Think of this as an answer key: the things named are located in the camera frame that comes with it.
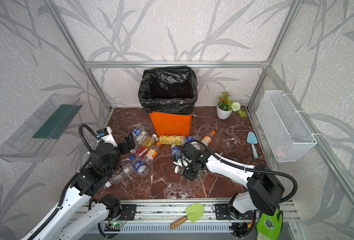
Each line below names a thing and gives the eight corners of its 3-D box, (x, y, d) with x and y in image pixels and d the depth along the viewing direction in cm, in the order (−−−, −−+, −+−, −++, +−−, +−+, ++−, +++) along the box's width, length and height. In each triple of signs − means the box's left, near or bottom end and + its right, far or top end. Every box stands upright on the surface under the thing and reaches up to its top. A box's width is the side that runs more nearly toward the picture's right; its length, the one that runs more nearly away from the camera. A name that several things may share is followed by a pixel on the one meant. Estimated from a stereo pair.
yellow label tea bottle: (155, 144, 100) (153, 138, 94) (158, 137, 103) (156, 131, 97) (185, 149, 97) (185, 143, 91) (186, 142, 101) (186, 135, 95)
